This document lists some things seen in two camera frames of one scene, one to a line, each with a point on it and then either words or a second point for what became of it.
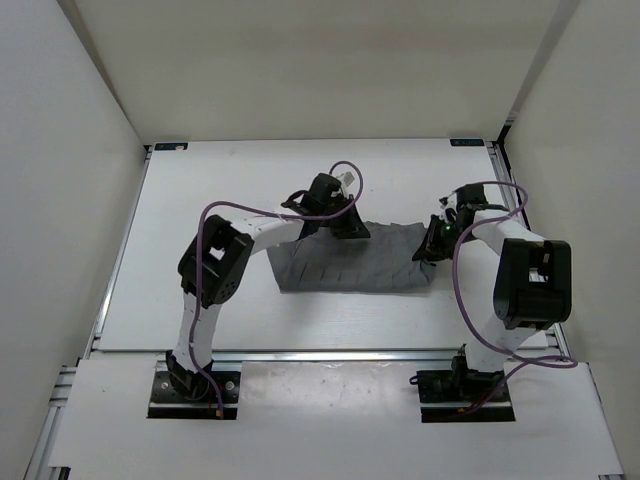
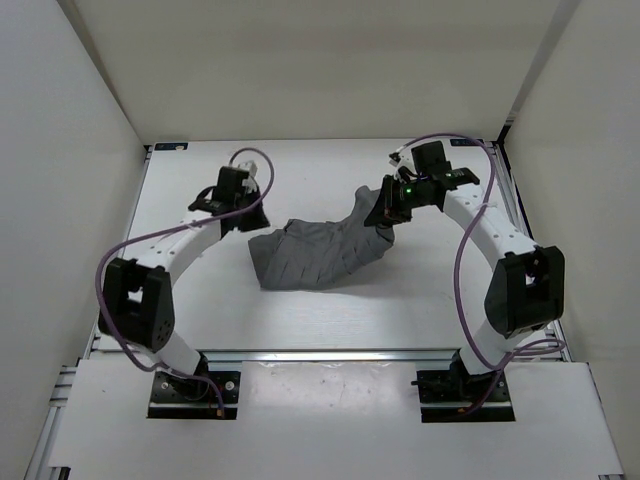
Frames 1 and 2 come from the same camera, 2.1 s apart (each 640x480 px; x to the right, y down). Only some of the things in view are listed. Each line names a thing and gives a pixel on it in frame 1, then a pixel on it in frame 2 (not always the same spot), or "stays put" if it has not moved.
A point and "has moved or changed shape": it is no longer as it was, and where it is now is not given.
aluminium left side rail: [94, 344] stays put
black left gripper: [352, 226] to [261, 220]
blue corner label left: [182, 146] stays put
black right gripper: [430, 249] to [385, 210]
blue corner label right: [466, 142] stays put
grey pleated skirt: [382, 263] has moved or changed shape
